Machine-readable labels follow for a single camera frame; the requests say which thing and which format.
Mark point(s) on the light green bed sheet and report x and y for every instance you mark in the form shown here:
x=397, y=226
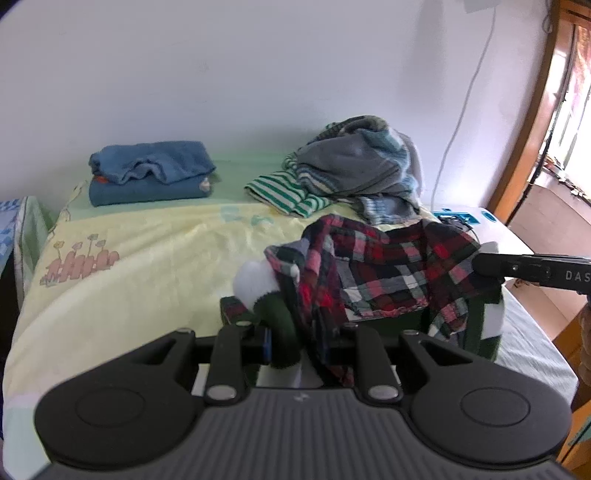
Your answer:
x=231, y=184

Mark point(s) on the blue patterned table cloth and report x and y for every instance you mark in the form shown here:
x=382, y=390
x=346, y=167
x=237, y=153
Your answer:
x=9, y=226

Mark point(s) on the green white striped cardigan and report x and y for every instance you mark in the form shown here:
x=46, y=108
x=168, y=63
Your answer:
x=281, y=327

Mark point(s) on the red plaid shirt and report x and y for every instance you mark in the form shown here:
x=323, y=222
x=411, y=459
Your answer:
x=383, y=263

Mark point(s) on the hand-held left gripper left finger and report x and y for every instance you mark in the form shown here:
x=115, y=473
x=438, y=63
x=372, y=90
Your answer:
x=268, y=344

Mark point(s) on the folded blue towels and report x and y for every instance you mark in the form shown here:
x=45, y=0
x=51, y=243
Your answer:
x=152, y=175

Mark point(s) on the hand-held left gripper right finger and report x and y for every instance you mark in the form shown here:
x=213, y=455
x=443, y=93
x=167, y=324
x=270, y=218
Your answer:
x=369, y=355

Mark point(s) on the grey blue striped sweater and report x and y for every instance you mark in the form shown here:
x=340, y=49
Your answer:
x=355, y=161

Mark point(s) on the wooden door frame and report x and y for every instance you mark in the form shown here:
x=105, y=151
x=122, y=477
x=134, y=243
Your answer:
x=531, y=115

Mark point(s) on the green white striped shirt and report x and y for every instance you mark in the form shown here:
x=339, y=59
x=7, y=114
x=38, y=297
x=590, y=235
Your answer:
x=281, y=194

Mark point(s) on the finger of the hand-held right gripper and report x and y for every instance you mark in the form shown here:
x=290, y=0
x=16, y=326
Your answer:
x=508, y=266

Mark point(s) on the white side table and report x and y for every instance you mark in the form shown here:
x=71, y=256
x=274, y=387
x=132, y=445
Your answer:
x=498, y=235

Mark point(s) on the yellow cartoon print bed sheet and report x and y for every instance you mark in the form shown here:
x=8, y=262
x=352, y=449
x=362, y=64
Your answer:
x=138, y=286

